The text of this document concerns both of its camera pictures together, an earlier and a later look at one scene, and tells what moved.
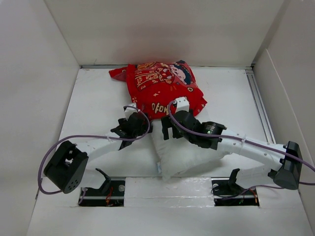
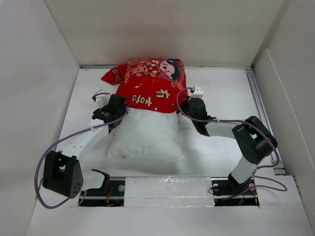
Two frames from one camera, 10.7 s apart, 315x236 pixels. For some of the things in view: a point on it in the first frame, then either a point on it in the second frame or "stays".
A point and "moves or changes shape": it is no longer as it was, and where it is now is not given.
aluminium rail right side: x=261 y=108 stays
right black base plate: x=225 y=194 stays
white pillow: x=177 y=156 moves or changes shape
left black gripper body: x=142 y=129 → x=103 y=108
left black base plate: x=112 y=193 stays
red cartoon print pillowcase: x=153 y=86 moves or changes shape
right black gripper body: x=190 y=138 → x=185 y=110
